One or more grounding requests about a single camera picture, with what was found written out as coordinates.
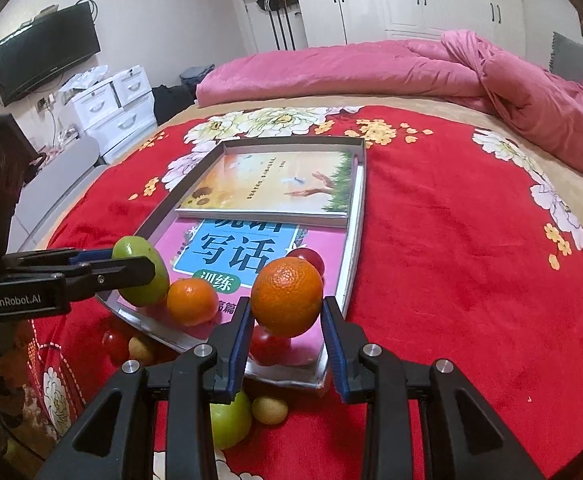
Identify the sunflower cover book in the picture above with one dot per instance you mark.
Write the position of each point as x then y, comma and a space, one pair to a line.
311, 187

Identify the white drawer cabinet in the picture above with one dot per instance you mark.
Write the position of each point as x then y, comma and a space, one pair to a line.
116, 112

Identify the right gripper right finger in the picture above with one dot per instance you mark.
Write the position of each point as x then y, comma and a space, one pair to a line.
462, 435

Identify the red floral blanket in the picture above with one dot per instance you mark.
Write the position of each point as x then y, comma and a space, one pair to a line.
468, 251

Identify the small brown longan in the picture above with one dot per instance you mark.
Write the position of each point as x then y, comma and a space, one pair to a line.
141, 349
269, 411

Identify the large orange tangerine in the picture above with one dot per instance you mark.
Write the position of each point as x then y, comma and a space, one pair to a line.
191, 302

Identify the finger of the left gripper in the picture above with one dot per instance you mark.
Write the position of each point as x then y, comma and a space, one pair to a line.
85, 280
56, 257

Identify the red cherry tomato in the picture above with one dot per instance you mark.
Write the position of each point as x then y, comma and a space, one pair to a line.
116, 347
266, 349
311, 256

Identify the grey headboard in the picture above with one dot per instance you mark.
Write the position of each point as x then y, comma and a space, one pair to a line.
566, 58

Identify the white wardrobe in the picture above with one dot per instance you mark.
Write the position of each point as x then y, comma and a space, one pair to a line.
323, 23

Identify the pink quilt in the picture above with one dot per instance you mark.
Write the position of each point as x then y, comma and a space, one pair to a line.
460, 67

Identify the black bag on floor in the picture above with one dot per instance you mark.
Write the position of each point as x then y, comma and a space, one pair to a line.
170, 101

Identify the grey cardboard box tray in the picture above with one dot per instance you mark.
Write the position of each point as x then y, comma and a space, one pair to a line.
166, 210

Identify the pink Chinese workbook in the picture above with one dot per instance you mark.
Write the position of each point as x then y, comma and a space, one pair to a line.
228, 255

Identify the black wall television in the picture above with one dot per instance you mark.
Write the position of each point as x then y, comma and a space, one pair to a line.
47, 47

